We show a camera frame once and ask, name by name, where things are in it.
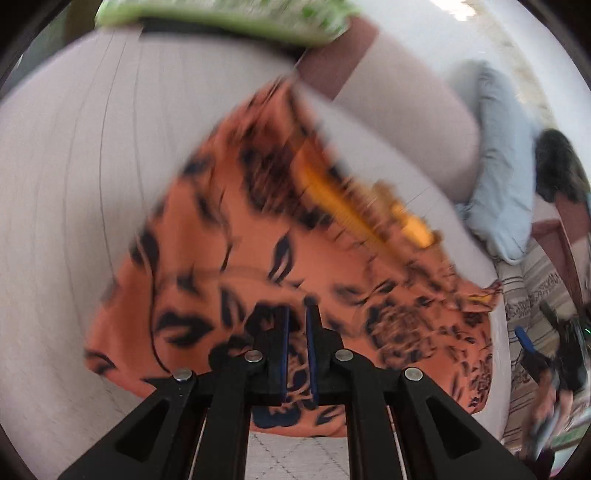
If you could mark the pink bolster cushion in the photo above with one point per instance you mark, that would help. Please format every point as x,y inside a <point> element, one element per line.
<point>392,92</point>

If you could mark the grey-blue pillow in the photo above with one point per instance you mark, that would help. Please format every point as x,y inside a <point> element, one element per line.
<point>503,161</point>

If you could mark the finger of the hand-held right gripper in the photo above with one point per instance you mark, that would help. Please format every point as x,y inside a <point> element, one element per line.
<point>526,340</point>

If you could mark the orange floral blouse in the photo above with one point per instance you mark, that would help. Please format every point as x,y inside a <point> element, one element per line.
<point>258,240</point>

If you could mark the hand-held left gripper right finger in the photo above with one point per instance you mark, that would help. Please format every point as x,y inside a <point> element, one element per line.
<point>313,341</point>

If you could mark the dark furry cloth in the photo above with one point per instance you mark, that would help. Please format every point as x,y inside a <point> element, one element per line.
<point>558,166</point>

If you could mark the green patterned cloth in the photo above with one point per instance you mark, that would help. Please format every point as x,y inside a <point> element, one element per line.
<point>221,13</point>

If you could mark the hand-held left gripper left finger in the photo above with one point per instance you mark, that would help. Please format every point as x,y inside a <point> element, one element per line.
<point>282,341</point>

